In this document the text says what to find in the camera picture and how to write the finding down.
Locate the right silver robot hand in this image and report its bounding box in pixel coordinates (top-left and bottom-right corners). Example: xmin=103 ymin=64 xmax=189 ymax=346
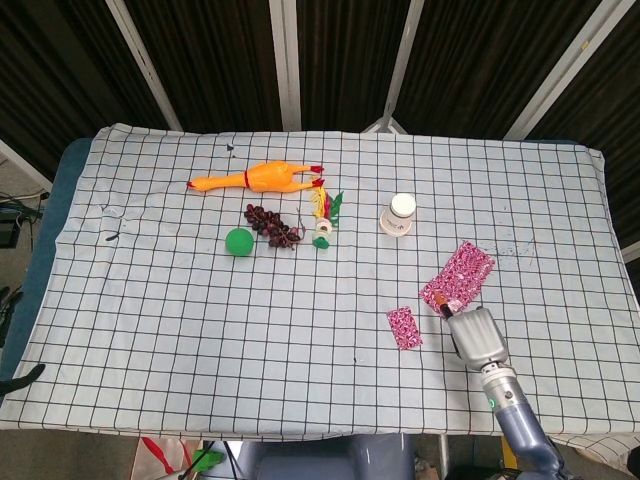
xmin=433 ymin=293 xmax=511 ymax=372

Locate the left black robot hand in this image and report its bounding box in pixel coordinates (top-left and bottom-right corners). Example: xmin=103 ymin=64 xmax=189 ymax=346
xmin=0 ymin=363 xmax=47 ymax=399

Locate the large pink glitter pouch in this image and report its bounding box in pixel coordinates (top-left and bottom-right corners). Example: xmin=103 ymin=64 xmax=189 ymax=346
xmin=418 ymin=240 xmax=496 ymax=314

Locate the small pink patterned fabric piece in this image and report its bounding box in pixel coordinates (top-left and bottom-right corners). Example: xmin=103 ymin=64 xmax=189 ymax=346
xmin=386 ymin=306 xmax=423 ymax=351

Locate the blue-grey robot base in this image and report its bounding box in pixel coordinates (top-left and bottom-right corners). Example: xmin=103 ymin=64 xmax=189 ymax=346
xmin=234 ymin=433 xmax=416 ymax=480

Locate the blue table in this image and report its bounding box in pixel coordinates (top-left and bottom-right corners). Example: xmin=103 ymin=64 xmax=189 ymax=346
xmin=0 ymin=137 xmax=97 ymax=401

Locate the white lidded jar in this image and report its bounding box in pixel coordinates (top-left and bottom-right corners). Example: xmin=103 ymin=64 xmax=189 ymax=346
xmin=379 ymin=193 xmax=418 ymax=238

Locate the paper bag with red ribbon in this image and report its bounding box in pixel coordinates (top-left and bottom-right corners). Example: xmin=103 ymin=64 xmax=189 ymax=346
xmin=130 ymin=437 xmax=204 ymax=480

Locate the feather shuttlecock with green base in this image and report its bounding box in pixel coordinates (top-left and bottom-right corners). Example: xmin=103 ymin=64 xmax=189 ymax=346
xmin=309 ymin=187 xmax=346 ymax=250

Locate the white black-checked tablecloth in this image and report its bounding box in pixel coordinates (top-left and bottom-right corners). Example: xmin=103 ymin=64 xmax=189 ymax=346
xmin=0 ymin=123 xmax=640 ymax=447

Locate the green plastic item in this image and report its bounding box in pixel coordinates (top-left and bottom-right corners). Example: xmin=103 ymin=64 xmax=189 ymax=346
xmin=192 ymin=447 xmax=225 ymax=474

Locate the dark red grape bunch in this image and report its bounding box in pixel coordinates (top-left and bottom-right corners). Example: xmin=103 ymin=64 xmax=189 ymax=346
xmin=243 ymin=203 xmax=306 ymax=250

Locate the green rubber ball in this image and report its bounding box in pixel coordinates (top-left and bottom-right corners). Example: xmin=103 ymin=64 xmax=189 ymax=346
xmin=224 ymin=227 xmax=255 ymax=258

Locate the yellow rubber chicken toy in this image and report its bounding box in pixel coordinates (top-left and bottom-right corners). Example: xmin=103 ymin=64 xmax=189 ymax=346
xmin=186 ymin=159 xmax=326 ymax=195

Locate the black device with cables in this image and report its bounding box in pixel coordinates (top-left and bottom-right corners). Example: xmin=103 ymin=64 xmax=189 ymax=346
xmin=0 ymin=192 xmax=51 ymax=251

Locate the white frame post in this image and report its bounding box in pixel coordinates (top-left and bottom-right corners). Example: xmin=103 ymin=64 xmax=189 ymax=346
xmin=503 ymin=0 xmax=614 ymax=142
xmin=268 ymin=0 xmax=304 ymax=132
xmin=104 ymin=0 xmax=184 ymax=132
xmin=0 ymin=139 xmax=52 ymax=194
xmin=361 ymin=0 xmax=426 ymax=135

